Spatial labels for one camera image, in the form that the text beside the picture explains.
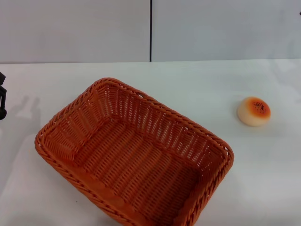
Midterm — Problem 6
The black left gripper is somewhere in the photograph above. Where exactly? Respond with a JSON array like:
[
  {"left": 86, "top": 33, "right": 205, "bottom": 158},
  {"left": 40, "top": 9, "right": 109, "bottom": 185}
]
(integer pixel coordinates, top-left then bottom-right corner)
[{"left": 0, "top": 72, "right": 8, "bottom": 121}]

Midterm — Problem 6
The orange woven plastic basket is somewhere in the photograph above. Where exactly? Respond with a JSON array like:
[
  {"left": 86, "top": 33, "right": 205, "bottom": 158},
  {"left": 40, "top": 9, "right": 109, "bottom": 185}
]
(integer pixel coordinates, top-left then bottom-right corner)
[{"left": 34, "top": 77, "right": 235, "bottom": 226}]

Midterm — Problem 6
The round toy bread bun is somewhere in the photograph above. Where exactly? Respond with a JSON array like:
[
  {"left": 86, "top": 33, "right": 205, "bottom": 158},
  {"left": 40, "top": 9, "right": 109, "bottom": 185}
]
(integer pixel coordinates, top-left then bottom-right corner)
[{"left": 237, "top": 96, "right": 271, "bottom": 127}]

